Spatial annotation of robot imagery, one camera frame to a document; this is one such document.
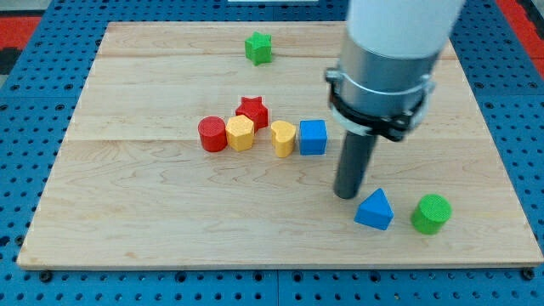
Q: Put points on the blue triangle block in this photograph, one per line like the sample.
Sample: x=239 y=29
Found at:
x=375 y=211

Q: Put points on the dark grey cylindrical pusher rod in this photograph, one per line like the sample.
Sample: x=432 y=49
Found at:
x=353 y=162

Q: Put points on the light wooden board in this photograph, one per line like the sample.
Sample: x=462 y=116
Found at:
x=132 y=188

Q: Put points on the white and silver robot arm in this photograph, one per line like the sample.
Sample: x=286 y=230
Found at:
x=383 y=80

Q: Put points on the red cylinder block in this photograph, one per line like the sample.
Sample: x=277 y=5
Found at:
x=212 y=132

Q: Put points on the red star block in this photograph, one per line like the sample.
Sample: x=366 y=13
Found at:
x=255 y=110

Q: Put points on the green cylinder block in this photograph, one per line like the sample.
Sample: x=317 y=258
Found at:
x=431 y=214

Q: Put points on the yellow hexagon block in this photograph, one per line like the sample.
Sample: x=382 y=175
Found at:
x=240 y=133

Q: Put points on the yellow heart block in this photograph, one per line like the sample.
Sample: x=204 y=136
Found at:
x=283 y=138

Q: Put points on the green star block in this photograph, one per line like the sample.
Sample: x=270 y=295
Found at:
x=258 y=48

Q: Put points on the blue cube block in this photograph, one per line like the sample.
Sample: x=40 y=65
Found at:
x=312 y=137

